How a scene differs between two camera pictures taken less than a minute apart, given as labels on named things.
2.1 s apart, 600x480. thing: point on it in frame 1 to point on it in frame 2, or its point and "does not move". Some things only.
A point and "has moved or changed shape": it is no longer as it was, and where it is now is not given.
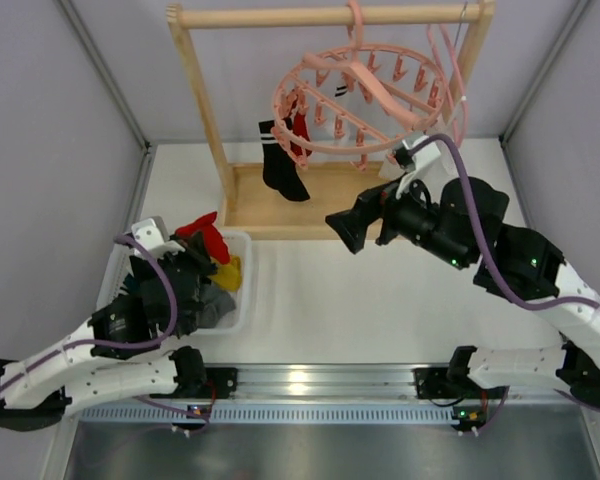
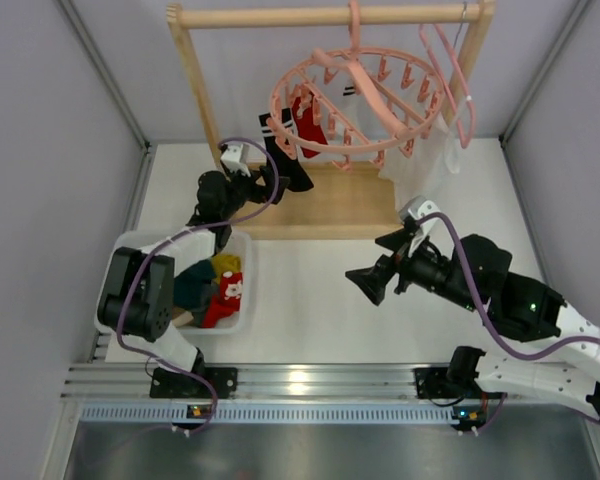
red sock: [216, 246] has moved or changed shape
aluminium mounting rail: [329, 383] does not move
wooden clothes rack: [293, 200] does not move
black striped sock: [280, 171] has moved or changed shape
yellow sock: [229, 276] does not move
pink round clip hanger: [351, 98] does not move
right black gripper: [376, 215] to [397, 270]
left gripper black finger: [196, 250] to [268, 177]
